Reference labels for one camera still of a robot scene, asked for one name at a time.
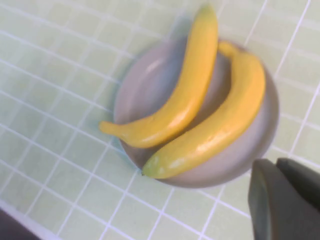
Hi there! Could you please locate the blue-grey round plate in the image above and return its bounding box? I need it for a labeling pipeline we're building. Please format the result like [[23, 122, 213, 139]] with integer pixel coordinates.
[[112, 39, 280, 189]]

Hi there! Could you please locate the yellow banana with long stem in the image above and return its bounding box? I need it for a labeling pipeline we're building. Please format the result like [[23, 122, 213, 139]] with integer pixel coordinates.
[[98, 3, 219, 149]]

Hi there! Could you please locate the yellow banana with green tip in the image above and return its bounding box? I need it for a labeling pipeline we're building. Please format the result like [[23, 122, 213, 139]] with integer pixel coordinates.
[[141, 41, 266, 180]]

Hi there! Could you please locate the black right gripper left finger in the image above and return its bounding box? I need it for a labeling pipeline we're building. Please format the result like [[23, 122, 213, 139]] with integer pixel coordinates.
[[248, 159, 320, 240]]

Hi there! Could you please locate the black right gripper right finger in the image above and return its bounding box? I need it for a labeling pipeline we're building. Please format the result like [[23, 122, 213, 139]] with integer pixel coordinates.
[[276, 157, 320, 212]]

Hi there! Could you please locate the green checked tablecloth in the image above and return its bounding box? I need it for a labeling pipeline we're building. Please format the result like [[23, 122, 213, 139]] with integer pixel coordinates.
[[0, 0, 320, 240]]

